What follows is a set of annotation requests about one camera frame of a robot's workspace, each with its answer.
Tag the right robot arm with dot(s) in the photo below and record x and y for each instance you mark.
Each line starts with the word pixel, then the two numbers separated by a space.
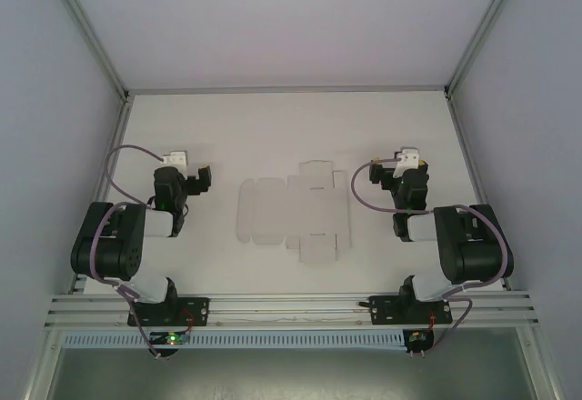
pixel 477 250

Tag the aluminium frame leg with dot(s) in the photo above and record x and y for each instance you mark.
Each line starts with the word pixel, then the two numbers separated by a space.
pixel 538 363
pixel 41 372

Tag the aluminium frame side bar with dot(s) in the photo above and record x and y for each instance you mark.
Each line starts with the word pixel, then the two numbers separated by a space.
pixel 464 145
pixel 119 127

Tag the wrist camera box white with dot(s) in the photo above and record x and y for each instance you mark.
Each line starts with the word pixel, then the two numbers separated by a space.
pixel 408 158
pixel 176 158

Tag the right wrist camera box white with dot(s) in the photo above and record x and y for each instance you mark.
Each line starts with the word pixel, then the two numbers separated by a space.
pixel 408 158

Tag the white paper box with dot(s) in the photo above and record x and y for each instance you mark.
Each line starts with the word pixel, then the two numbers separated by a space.
pixel 273 209

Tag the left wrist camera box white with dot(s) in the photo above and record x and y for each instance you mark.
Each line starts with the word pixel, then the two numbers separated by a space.
pixel 176 158

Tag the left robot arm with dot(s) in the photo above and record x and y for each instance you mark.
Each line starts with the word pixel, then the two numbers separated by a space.
pixel 113 245

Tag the small green circuit board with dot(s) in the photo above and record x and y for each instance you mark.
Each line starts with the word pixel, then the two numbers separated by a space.
pixel 172 339
pixel 416 338

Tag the long aluminium frame bar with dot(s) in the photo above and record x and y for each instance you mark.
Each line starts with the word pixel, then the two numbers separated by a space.
pixel 286 90

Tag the aluminium frame post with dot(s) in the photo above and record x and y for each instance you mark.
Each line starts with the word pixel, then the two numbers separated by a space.
pixel 479 32
pixel 91 32

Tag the aluminium mounting rail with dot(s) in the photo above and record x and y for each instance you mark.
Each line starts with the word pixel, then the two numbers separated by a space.
pixel 273 304

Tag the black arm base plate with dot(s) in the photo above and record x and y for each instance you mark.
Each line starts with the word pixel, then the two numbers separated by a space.
pixel 197 311
pixel 386 311

